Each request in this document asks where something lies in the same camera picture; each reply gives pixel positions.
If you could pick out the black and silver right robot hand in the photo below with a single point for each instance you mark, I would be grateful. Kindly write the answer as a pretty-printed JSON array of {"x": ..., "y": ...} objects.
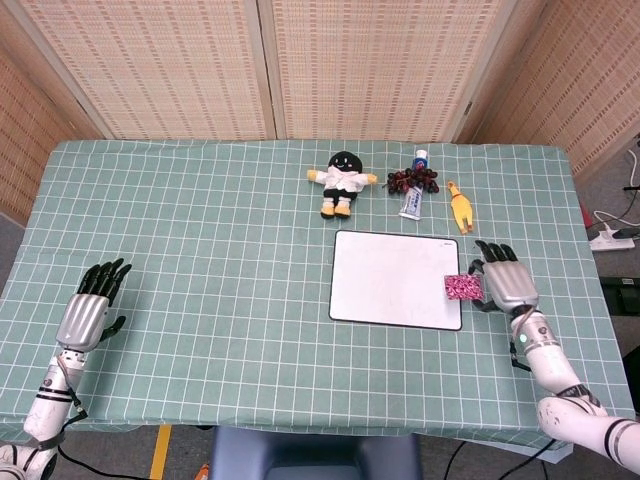
[{"x": 510, "y": 285}]

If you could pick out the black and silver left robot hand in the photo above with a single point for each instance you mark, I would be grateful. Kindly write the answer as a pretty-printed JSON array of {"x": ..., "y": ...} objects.
[{"x": 82, "y": 317}]

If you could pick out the pink patterned square sponge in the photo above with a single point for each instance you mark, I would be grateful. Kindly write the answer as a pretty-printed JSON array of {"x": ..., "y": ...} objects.
[{"x": 462, "y": 286}]

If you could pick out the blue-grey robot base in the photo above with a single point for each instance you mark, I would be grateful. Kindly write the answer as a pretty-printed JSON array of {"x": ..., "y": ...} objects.
[{"x": 315, "y": 455}]

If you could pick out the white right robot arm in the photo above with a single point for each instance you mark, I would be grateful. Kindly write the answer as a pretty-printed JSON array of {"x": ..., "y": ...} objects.
[{"x": 560, "y": 380}]

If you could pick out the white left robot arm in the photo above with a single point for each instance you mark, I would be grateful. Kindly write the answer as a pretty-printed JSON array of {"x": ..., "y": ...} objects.
[{"x": 47, "y": 410}]

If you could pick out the white rectangular board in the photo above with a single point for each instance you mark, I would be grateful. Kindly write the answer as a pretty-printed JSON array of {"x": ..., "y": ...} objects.
[{"x": 390, "y": 280}]

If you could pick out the yellow rubber chicken toy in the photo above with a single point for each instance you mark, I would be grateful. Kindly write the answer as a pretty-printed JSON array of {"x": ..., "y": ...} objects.
[{"x": 460, "y": 207}]

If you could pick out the white power strip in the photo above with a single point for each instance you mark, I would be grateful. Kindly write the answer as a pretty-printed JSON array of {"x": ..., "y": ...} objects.
[{"x": 607, "y": 242}]

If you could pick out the black box on floor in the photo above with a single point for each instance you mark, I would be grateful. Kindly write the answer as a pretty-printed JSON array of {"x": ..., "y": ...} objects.
[{"x": 622, "y": 295}]

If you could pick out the white and blue toothpaste tube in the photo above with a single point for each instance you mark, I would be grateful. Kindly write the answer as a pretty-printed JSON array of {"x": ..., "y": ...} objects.
[{"x": 414, "y": 197}]

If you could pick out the green checked tablecloth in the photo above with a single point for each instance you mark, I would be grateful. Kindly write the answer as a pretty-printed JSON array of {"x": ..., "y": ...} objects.
[{"x": 225, "y": 300}]

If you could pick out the dark red grape bunch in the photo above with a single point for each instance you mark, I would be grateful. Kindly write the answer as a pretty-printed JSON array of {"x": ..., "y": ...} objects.
[{"x": 405, "y": 181}]

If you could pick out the bamboo folding screen panel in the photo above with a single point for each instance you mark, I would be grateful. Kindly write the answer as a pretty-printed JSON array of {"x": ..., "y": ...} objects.
[
  {"x": 575, "y": 85},
  {"x": 30, "y": 135},
  {"x": 380, "y": 65},
  {"x": 150, "y": 65}
]

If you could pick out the small orange object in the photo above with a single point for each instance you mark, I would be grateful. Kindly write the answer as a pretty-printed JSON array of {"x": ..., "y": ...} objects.
[{"x": 203, "y": 472}]

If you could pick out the black-headed plush doll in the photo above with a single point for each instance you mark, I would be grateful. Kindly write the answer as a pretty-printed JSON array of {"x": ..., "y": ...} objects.
[{"x": 341, "y": 182}]

